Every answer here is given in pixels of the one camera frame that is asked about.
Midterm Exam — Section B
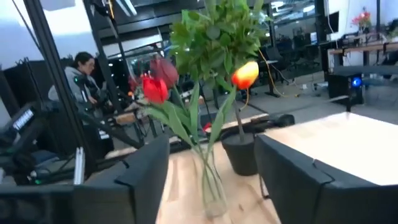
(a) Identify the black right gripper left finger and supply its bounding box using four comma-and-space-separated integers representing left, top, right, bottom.
73, 133, 170, 224

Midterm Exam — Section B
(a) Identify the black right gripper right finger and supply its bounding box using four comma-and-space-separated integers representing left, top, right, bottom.
254, 133, 398, 224

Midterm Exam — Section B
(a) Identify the narrow clear glass vase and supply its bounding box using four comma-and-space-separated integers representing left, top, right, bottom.
194, 143, 229, 219

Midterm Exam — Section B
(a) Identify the dark red artificial tulip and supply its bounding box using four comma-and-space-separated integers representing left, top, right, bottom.
150, 57, 220, 215

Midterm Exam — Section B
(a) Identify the yellow orange artificial tulip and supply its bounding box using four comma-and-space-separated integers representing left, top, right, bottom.
201, 60, 260, 215

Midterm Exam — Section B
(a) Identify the green plant in black pot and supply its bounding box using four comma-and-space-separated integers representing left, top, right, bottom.
169, 0, 272, 177

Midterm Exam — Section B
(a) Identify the black computer with blue light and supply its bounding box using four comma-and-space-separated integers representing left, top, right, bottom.
328, 73, 365, 105

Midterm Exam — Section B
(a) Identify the seated person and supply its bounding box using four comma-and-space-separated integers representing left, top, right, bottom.
48, 51, 114, 159

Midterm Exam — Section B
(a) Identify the wooden background desk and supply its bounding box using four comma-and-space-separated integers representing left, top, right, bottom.
328, 40, 398, 68

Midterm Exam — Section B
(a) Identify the pink flower bouquet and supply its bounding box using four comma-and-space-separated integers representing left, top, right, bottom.
351, 6, 373, 34

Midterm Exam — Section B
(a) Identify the silver aluminium bracket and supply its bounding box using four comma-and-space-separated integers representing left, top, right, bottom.
73, 147, 85, 185

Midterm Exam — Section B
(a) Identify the yellow floor cable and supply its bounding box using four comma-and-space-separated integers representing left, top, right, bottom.
257, 49, 285, 98

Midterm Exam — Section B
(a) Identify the black aluminium rig frame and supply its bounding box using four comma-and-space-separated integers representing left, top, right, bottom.
11, 0, 147, 180

